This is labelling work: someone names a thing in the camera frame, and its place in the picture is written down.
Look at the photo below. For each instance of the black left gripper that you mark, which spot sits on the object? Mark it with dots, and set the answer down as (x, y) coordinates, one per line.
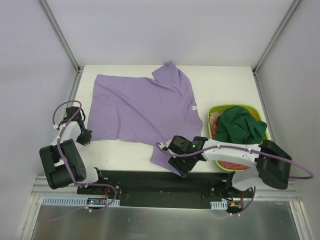
(84, 136)

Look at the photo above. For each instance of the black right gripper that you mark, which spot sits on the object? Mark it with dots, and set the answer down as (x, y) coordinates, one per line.
(181, 165)

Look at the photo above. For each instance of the purple t shirt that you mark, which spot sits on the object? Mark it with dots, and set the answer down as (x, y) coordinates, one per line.
(144, 110)

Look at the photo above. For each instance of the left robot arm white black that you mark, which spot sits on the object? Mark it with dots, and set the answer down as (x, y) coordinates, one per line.
(61, 160)

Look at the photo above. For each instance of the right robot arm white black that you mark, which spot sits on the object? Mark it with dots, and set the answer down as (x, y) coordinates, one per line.
(266, 163)

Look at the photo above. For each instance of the red pink t shirt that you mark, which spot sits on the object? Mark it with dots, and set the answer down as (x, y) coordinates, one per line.
(227, 166)

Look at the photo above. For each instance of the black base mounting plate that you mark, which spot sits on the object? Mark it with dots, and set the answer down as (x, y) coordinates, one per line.
(163, 189)

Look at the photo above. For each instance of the light pink t shirt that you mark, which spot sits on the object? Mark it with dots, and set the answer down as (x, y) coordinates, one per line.
(213, 116)

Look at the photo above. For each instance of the lime green plastic basket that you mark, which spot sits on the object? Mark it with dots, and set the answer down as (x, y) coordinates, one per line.
(223, 107)

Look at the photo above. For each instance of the dark green t shirt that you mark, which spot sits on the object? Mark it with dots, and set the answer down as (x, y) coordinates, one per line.
(238, 126)

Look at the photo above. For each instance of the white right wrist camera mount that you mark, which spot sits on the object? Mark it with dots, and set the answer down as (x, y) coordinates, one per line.
(165, 146)

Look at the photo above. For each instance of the right white slotted cable duct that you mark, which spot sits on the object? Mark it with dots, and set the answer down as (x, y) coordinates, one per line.
(219, 205)

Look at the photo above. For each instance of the white slotted cable duct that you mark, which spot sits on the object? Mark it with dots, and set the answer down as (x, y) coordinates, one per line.
(70, 201)
(219, 205)

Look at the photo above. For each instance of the left white slotted cable duct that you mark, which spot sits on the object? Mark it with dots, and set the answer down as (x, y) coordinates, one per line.
(70, 201)

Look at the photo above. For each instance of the left aluminium frame post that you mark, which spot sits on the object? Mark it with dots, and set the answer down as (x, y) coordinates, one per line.
(59, 34)

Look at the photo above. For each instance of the aluminium frame post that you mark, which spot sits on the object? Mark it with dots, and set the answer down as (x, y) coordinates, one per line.
(59, 34)
(276, 35)

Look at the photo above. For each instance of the right aluminium frame post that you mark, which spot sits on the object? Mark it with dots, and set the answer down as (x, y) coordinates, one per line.
(276, 35)

